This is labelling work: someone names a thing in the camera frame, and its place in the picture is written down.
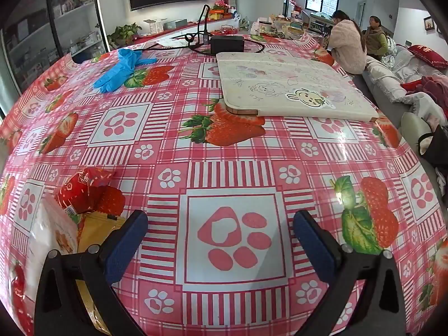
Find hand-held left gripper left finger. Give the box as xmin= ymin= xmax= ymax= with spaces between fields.
xmin=34 ymin=210 xmax=149 ymax=336

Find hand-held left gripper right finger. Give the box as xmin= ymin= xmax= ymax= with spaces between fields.
xmin=293 ymin=210 xmax=410 ymax=336

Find yellow snack packet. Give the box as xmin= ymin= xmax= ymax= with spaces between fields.
xmin=75 ymin=212 xmax=128 ymax=335

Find red snack packet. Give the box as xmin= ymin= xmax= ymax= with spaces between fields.
xmin=54 ymin=167 xmax=116 ymax=216

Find white snack packet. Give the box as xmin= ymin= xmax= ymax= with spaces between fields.
xmin=26 ymin=194 xmax=79 ymax=302

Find strawberry printed tablecloth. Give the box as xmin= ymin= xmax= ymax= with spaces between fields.
xmin=0 ymin=31 xmax=448 ymax=336

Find black bag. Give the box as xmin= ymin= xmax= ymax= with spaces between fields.
xmin=416 ymin=126 xmax=448 ymax=169

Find white drawing board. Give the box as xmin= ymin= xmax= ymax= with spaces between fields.
xmin=216 ymin=52 xmax=379 ymax=122

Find blue nitrile gloves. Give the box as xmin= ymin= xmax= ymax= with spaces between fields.
xmin=93 ymin=49 xmax=158 ymax=93

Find grey sofa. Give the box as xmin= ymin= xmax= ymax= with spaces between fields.
xmin=360 ymin=47 xmax=448 ymax=127

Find green potted plant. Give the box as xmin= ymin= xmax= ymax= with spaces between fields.
xmin=107 ymin=23 xmax=142 ymax=48

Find clear plastic box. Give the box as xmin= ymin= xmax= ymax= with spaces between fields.
xmin=143 ymin=19 xmax=165 ymax=34

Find red pillow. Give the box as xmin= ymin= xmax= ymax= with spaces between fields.
xmin=408 ymin=44 xmax=448 ymax=70

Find glass door cabinet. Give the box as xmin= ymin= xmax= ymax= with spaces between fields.
xmin=0 ymin=0 xmax=107 ymax=95

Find black bent stand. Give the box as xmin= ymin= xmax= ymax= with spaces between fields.
xmin=184 ymin=4 xmax=212 ymax=48

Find window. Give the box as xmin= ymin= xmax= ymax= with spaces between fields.
xmin=305 ymin=0 xmax=341 ymax=17

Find black power adapter with cables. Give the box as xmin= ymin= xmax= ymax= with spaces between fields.
xmin=140 ymin=33 xmax=267 ymax=57

